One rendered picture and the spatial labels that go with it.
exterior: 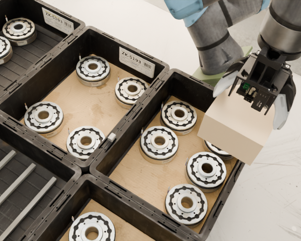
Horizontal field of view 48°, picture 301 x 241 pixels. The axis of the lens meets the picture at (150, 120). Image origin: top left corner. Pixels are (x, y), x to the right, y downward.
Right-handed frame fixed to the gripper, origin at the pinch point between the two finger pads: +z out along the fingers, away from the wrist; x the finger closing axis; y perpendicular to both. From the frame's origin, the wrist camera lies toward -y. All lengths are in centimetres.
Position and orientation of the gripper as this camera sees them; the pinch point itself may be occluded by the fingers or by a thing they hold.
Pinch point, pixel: (247, 108)
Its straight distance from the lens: 70.9
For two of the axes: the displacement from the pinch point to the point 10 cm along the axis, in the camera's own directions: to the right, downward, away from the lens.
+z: -0.8, 5.7, 8.2
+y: -5.5, 6.6, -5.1
